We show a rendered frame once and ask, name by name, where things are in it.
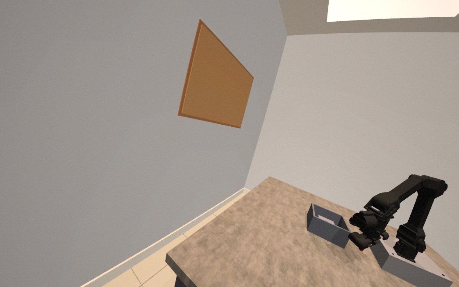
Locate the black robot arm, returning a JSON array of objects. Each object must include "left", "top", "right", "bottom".
[{"left": 349, "top": 174, "right": 448, "bottom": 263}]

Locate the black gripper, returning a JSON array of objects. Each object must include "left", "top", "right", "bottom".
[{"left": 348, "top": 227, "right": 389, "bottom": 250}]

